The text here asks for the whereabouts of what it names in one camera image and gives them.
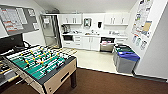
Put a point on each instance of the white paper sheet on fridge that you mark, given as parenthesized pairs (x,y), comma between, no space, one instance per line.
(46,20)

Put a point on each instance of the black wheeled cart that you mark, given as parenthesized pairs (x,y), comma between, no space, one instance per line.
(11,43)

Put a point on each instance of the light wooden slat frame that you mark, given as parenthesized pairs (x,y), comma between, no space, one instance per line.
(66,51)

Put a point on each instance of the narrow white paper sheet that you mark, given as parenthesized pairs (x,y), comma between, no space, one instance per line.
(22,15)

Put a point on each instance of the stainless steel refrigerator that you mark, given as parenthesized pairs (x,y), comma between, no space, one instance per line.
(51,31)

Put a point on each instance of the large white printed sheet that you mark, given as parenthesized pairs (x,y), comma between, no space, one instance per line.
(11,20)

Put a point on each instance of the white two-door sink cabinet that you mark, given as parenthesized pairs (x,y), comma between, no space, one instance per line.
(90,43)

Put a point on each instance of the green foosball table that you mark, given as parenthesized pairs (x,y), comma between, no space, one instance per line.
(43,66)

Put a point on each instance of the white wall cabinet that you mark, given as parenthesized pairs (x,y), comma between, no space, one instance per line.
(116,19)
(71,19)

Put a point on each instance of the black built-in microwave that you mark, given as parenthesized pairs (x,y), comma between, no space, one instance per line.
(68,38)

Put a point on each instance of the small white paper sheet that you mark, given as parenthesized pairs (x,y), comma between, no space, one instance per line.
(36,26)
(31,12)

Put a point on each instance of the grey bin blue lid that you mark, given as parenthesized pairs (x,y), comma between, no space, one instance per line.
(128,63)

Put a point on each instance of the black soap dispenser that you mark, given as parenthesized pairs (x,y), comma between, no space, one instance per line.
(99,25)

